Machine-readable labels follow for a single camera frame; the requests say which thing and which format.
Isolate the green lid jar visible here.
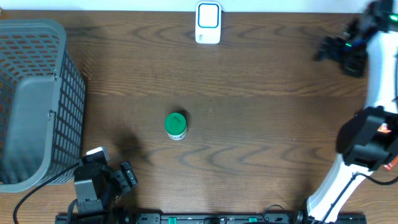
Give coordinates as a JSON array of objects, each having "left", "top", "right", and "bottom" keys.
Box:
[{"left": 164, "top": 113, "right": 187, "bottom": 141}]

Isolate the small orange box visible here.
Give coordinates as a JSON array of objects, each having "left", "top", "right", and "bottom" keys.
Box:
[{"left": 377, "top": 123, "right": 391, "bottom": 134}]

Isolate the red chocolate bar wrapper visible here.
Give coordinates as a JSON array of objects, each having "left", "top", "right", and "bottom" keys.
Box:
[{"left": 384, "top": 156, "right": 398, "bottom": 171}]

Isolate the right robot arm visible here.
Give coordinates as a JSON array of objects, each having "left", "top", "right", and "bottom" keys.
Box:
[{"left": 294, "top": 0, "right": 397, "bottom": 223}]

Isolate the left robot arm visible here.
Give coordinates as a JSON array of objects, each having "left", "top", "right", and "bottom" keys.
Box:
[{"left": 65, "top": 162, "right": 137, "bottom": 224}]

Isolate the white barcode scanner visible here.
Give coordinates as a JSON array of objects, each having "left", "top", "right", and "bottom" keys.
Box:
[{"left": 195, "top": 1, "right": 221, "bottom": 44}]

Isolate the grey plastic mesh basket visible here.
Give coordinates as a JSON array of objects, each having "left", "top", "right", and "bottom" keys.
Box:
[{"left": 1, "top": 19, "right": 86, "bottom": 193}]

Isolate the black mounting rail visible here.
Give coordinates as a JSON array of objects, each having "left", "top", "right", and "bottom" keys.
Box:
[{"left": 55, "top": 212, "right": 368, "bottom": 224}]

